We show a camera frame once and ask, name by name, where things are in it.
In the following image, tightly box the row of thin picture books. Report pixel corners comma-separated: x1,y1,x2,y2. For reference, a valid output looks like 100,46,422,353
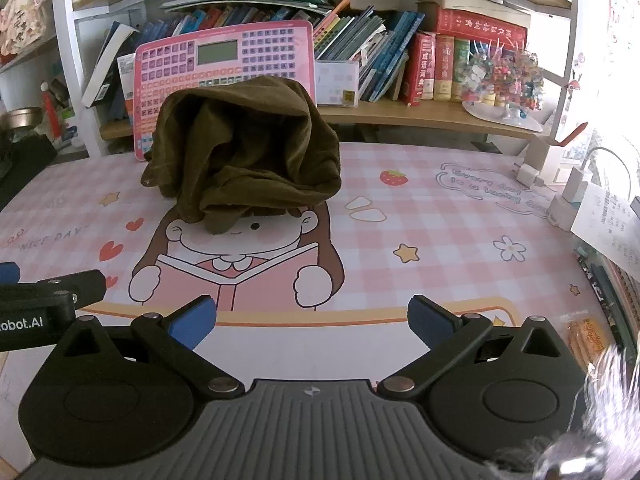
100,0,427,121

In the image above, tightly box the black cloth bag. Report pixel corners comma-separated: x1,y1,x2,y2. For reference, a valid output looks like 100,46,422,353
0,132,59,211

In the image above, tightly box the worn thick paperback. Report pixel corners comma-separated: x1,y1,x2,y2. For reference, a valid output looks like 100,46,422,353
417,0,531,28

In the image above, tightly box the brass bowl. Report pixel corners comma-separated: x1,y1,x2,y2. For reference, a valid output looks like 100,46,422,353
0,107,44,134

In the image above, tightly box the thick red dictionary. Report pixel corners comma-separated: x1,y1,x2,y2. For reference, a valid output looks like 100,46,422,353
402,31,437,107

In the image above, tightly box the orange snack packet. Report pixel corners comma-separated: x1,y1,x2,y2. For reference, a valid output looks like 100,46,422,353
565,317,614,367

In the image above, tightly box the pink printed desk mat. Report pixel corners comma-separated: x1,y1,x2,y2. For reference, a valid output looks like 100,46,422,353
0,141,618,471

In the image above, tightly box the stack of dark books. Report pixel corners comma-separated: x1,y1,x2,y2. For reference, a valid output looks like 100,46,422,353
575,245,640,352

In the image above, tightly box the white oval plate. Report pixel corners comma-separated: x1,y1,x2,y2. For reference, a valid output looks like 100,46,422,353
462,99,544,134

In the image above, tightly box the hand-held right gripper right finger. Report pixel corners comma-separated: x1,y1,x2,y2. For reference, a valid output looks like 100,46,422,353
376,295,568,401

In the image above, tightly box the pink plush bag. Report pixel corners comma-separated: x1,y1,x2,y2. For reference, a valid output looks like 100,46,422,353
0,0,57,57

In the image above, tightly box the olive brown garment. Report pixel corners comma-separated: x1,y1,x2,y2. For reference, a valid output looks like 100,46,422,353
140,76,342,236

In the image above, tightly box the beige spine book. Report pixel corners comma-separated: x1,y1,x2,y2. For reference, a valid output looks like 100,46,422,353
434,35,456,102

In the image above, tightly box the wide red hardcover book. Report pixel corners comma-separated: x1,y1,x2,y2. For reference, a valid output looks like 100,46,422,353
434,7,529,52

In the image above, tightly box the white paper note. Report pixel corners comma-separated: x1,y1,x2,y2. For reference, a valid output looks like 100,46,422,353
570,182,640,282

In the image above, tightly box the thick black cover book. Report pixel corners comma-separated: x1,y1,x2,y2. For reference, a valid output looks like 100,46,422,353
81,22,139,109

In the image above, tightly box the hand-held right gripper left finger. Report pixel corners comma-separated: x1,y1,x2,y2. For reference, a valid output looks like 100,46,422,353
57,295,246,401

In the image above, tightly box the green spine book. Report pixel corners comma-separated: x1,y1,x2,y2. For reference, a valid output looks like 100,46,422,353
452,37,472,103

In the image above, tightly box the white cable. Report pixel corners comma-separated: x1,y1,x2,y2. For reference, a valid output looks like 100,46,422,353
582,147,634,197

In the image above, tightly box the pink toy learning tablet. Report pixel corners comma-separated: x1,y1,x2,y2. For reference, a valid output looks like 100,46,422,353
131,20,317,162

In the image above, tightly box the white fluffy fur trim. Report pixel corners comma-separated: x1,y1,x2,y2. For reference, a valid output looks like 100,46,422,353
485,345,640,480

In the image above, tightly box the small white printed box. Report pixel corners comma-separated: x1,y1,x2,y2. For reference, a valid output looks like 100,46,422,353
314,60,360,107

